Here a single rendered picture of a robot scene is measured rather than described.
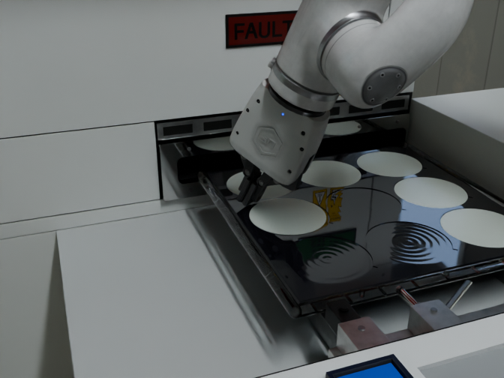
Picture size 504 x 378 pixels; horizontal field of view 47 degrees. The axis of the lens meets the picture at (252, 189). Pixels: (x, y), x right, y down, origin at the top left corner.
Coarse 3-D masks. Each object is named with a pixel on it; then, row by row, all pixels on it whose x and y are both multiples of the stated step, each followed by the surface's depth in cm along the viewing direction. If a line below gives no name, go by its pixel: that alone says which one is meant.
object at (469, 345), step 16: (480, 320) 47; (496, 320) 47; (416, 336) 46; (432, 336) 46; (448, 336) 46; (464, 336) 46; (480, 336) 46; (496, 336) 46; (368, 352) 44; (384, 352) 44; (400, 352) 44; (416, 352) 44; (432, 352) 44; (448, 352) 44; (464, 352) 44; (480, 352) 44; (496, 352) 45; (304, 368) 42; (320, 368) 42; (336, 368) 42; (416, 368) 42; (432, 368) 43; (448, 368) 43; (464, 368) 43; (480, 368) 43; (496, 368) 43
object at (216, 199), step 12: (204, 180) 86; (216, 192) 82; (216, 204) 80; (228, 216) 76; (240, 228) 73; (240, 240) 71; (252, 240) 70; (252, 252) 68; (264, 264) 65; (264, 276) 64; (276, 276) 63; (276, 288) 62; (288, 300) 59; (288, 312) 59
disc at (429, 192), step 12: (408, 180) 86; (420, 180) 86; (432, 180) 86; (444, 180) 86; (396, 192) 83; (408, 192) 83; (420, 192) 83; (432, 192) 83; (444, 192) 83; (456, 192) 83; (420, 204) 79; (432, 204) 79; (444, 204) 79; (456, 204) 79
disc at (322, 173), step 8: (320, 160) 93; (328, 160) 93; (312, 168) 90; (320, 168) 90; (328, 168) 90; (336, 168) 90; (344, 168) 90; (352, 168) 90; (304, 176) 88; (312, 176) 88; (320, 176) 88; (328, 176) 88; (336, 176) 88; (344, 176) 88; (352, 176) 88; (360, 176) 88; (312, 184) 85; (320, 184) 85; (328, 184) 85; (336, 184) 85; (344, 184) 85
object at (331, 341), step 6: (324, 312) 66; (312, 318) 68; (318, 318) 67; (324, 318) 65; (312, 324) 69; (318, 324) 67; (324, 324) 65; (318, 330) 67; (324, 330) 66; (330, 330) 64; (324, 336) 66; (330, 336) 64; (336, 336) 63; (330, 342) 64; (336, 342) 63; (330, 348) 65
